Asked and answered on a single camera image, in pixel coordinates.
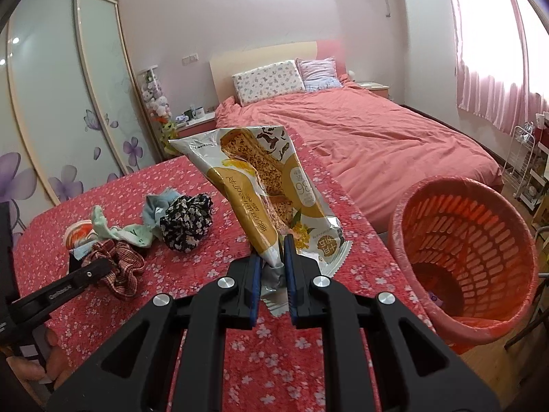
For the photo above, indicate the white mug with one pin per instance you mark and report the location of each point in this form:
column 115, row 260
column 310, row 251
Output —
column 199, row 111

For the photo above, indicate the green plush toy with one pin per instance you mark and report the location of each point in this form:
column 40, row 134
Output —
column 168, row 135

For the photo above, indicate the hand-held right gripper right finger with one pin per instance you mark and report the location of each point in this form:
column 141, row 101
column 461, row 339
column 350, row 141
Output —
column 291, row 279

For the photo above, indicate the white storage rack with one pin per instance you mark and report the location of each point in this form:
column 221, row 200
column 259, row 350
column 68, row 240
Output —
column 536, row 176

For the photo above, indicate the orange white paper cup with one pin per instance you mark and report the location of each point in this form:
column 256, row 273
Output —
column 79, row 234

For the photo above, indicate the white wall socket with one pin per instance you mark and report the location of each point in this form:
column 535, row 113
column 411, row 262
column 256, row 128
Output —
column 190, row 59

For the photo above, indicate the red plaid scrunchie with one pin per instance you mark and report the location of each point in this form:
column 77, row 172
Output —
column 124, row 274

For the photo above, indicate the pink curtain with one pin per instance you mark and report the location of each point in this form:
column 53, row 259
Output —
column 484, row 73

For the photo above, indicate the pink white nightstand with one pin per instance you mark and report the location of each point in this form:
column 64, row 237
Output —
column 377, row 90
column 197, row 125

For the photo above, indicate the mint green sock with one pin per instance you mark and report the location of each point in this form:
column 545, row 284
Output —
column 128, row 236

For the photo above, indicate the beige and pink headboard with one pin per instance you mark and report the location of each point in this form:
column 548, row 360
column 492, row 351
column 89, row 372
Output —
column 240, row 58

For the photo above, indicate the person's left hand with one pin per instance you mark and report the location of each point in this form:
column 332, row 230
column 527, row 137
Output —
column 58, row 356

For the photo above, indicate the orange plastic waste basket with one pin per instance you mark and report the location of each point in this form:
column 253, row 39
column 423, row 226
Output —
column 472, row 240

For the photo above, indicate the red floral blanket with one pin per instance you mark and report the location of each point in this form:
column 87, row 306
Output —
column 193, row 274

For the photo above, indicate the black floral scrunchie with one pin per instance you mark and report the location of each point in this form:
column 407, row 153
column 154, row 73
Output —
column 186, row 223

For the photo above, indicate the bed with pink duvet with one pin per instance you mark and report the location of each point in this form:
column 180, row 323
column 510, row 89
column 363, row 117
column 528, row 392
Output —
column 386, row 146

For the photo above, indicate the hanging column of plush toys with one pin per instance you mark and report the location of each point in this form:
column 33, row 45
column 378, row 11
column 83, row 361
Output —
column 156, row 98

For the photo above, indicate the white floral pillow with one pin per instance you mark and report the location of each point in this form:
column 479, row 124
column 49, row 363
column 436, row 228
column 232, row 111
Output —
column 268, row 81

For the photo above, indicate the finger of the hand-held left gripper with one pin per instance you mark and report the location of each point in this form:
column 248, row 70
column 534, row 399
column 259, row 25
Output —
column 81, row 279

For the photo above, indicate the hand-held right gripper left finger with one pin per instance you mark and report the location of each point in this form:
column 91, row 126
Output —
column 254, row 285

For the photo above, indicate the pink striped pillow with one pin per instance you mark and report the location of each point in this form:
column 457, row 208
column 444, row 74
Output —
column 319, row 73

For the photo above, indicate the light blue cloth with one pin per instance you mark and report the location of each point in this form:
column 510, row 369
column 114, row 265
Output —
column 154, row 210

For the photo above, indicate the yellow cake snack packet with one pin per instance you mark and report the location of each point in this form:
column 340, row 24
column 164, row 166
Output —
column 257, row 171

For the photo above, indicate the wardrobe with purple flower doors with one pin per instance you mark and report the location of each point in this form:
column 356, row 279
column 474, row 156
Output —
column 51, row 94

